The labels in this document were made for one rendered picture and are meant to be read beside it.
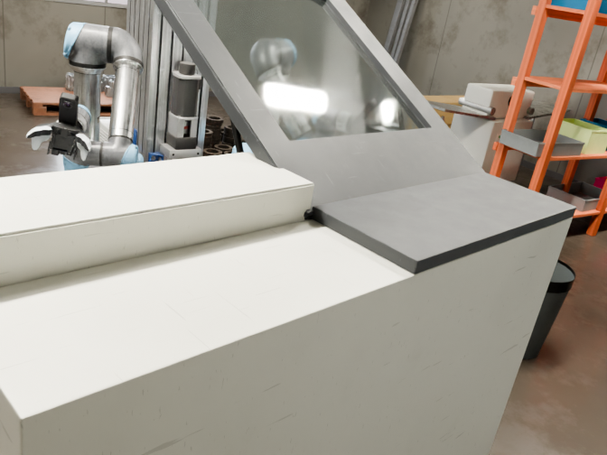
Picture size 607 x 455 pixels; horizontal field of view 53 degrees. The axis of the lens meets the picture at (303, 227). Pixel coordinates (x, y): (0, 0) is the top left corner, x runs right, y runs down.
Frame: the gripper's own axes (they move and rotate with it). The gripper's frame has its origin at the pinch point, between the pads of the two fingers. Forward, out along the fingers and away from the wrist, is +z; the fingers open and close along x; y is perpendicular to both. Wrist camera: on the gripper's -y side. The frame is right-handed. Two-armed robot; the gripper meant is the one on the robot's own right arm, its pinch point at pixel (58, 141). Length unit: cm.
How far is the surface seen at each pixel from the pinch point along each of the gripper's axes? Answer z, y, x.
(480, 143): -440, 46, -367
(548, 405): -75, 112, -255
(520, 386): -91, 113, -247
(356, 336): 73, -1, -62
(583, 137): -317, -4, -387
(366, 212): 43, -14, -68
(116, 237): 66, -8, -19
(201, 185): 49, -14, -32
